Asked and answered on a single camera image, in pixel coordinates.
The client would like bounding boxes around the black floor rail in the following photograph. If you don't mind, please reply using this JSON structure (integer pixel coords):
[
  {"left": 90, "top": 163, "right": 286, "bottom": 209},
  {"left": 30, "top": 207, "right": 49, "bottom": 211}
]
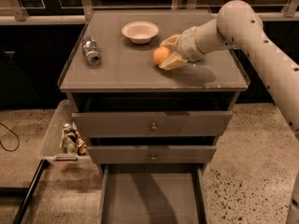
[{"left": 12, "top": 160, "right": 49, "bottom": 224}]

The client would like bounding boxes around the clear plastic bin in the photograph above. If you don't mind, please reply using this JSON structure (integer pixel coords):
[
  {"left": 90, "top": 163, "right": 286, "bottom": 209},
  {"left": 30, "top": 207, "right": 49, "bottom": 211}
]
[{"left": 39, "top": 100, "right": 91, "bottom": 164}]

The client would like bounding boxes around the grey drawer cabinet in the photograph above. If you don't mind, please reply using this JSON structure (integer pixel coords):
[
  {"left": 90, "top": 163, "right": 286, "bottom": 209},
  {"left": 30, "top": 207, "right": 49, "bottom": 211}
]
[{"left": 57, "top": 9, "right": 250, "bottom": 224}]

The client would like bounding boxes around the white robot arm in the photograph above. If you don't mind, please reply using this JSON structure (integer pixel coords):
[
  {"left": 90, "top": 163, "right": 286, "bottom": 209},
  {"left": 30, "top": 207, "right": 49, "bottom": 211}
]
[{"left": 163, "top": 0, "right": 299, "bottom": 224}]

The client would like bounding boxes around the grey bottom drawer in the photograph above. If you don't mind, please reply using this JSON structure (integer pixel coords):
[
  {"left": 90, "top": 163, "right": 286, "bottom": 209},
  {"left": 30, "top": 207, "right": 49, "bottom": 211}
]
[{"left": 97, "top": 164, "right": 210, "bottom": 224}]

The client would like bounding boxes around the white paper bowl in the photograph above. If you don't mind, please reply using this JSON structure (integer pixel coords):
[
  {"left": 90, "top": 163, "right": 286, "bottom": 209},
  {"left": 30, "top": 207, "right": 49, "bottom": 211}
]
[{"left": 121, "top": 21, "right": 159, "bottom": 44}]

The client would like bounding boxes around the grey middle drawer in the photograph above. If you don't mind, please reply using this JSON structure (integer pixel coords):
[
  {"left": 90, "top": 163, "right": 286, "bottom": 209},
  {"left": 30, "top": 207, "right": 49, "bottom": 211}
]
[{"left": 89, "top": 146, "right": 217, "bottom": 164}]

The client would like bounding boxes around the grey drawer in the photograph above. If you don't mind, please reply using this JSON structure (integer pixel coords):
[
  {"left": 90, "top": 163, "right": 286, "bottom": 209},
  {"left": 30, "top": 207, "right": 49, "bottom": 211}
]
[
  {"left": 97, "top": 164, "right": 210, "bottom": 224},
  {"left": 89, "top": 146, "right": 217, "bottom": 164},
  {"left": 72, "top": 111, "right": 232, "bottom": 138}
]

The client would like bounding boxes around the brown snack item in bin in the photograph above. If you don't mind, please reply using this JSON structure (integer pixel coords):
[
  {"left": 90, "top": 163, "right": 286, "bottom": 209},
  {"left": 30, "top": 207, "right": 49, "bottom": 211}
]
[{"left": 76, "top": 133, "right": 88, "bottom": 156}]

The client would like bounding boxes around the black cable on floor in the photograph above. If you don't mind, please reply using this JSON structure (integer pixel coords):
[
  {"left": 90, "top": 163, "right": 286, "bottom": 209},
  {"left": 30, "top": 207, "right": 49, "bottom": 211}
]
[{"left": 0, "top": 122, "right": 21, "bottom": 153}]

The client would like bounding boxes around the green crumpled can in bin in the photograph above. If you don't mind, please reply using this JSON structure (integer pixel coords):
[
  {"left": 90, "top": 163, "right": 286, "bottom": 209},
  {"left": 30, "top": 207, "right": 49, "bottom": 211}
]
[{"left": 60, "top": 123, "right": 77, "bottom": 153}]

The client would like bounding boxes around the crushed silver can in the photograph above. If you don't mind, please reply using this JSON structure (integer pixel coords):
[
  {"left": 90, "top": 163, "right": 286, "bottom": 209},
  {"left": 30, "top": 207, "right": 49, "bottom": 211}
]
[{"left": 81, "top": 35, "right": 101, "bottom": 66}]

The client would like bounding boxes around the orange fruit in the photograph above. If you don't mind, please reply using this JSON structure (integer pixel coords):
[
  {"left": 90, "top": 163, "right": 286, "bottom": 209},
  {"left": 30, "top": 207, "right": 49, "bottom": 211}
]
[{"left": 153, "top": 47, "right": 172, "bottom": 65}]

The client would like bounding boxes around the grey top drawer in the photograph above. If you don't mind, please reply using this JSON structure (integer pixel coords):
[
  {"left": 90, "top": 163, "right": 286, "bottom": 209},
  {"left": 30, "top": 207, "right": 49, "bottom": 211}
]
[{"left": 72, "top": 111, "right": 232, "bottom": 138}]

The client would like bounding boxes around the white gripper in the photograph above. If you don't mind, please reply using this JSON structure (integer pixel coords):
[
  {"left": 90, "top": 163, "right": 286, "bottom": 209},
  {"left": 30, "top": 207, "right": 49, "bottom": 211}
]
[{"left": 158, "top": 26, "right": 204, "bottom": 71}]

